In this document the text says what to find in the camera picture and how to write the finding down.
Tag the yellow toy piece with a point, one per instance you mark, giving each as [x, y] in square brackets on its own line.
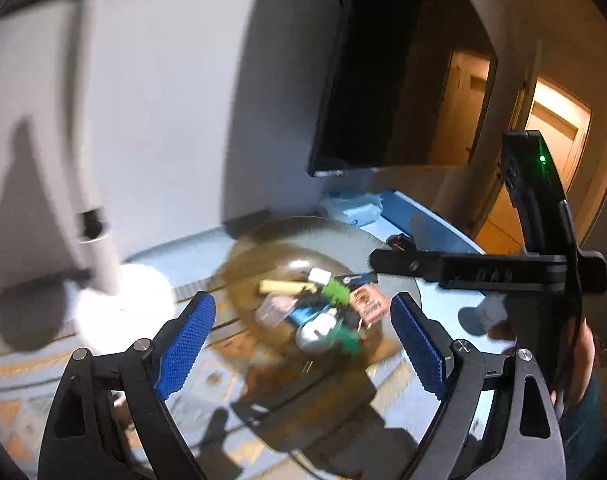
[283, 286]

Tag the small black object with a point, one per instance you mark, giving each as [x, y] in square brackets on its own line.
[401, 242]

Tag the brown round bowl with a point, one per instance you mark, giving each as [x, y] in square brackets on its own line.
[263, 270]

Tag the light blue cloth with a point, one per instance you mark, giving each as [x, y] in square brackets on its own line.
[353, 207]

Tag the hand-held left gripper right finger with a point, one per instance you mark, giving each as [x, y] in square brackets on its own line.
[418, 345]

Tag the white block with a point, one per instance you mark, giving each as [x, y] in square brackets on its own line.
[318, 276]

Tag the teal toy piece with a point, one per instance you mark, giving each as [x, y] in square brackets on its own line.
[348, 340]

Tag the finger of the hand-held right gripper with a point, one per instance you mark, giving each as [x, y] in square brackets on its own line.
[433, 265]

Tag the white desk lamp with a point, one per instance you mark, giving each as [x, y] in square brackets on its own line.
[93, 185]

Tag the black monitor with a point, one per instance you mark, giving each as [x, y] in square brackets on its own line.
[368, 70]

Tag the grey white cup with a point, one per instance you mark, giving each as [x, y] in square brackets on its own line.
[481, 315]

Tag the green toy piece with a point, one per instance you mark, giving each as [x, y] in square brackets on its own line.
[336, 294]

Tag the black-haired doll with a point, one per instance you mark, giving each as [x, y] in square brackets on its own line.
[352, 316]

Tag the wooden door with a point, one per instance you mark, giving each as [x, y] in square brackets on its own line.
[558, 125]

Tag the black card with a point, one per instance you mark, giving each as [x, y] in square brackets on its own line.
[356, 278]

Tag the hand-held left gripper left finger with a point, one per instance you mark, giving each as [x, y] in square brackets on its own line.
[188, 340]

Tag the person's right hand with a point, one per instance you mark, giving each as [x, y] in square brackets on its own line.
[586, 360]

